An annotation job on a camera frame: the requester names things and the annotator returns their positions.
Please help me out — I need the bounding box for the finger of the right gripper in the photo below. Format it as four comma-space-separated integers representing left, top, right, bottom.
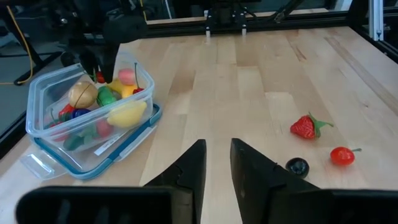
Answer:
79, 49, 99, 76
101, 43, 121, 83

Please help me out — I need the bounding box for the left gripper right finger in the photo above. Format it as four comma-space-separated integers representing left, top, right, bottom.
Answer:
230, 138, 318, 224

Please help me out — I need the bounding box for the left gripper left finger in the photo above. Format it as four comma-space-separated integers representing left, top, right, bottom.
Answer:
144, 139, 208, 224

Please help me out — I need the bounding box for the pink peach toy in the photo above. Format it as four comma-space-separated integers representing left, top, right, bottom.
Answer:
118, 68, 137, 86

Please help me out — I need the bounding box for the yellow banana toy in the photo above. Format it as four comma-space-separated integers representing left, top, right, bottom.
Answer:
107, 78, 139, 100

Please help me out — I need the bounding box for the green pea pod toy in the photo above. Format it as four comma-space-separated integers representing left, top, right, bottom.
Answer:
96, 86, 118, 108

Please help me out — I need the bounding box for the small red cherry toy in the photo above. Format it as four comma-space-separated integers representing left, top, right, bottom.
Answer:
132, 62, 146, 95

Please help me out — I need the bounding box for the purple eggplant toy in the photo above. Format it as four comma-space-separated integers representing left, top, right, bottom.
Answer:
70, 108, 92, 119

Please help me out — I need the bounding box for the red chili pepper toy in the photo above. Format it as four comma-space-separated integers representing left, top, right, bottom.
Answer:
58, 103, 75, 121

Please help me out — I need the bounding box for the yellow lemon toy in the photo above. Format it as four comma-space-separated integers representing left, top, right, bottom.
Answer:
106, 101, 147, 129

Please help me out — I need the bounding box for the clear plastic tupperware container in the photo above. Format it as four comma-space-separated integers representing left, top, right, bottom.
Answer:
25, 51, 155, 156

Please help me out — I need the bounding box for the black plum toy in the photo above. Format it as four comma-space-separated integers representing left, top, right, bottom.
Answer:
285, 157, 310, 179

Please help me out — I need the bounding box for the black stand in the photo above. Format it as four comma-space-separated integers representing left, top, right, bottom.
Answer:
12, 51, 63, 86

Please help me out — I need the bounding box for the strawberry toy with large leaves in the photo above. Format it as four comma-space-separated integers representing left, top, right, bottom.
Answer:
290, 111, 335, 140

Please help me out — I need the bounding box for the blue-rimmed clear container lid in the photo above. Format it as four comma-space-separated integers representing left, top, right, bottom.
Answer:
20, 102, 163, 181

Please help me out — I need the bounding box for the large red cherry toy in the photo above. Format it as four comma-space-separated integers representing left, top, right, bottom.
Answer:
330, 146, 363, 167

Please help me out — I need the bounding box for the yellow cable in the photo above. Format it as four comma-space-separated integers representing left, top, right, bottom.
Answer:
6, 5, 34, 85

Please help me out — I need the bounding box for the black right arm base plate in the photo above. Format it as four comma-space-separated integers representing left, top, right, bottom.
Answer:
205, 4, 248, 37

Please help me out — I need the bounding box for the silver aluminium bracket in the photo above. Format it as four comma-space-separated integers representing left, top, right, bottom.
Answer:
368, 0, 385, 41

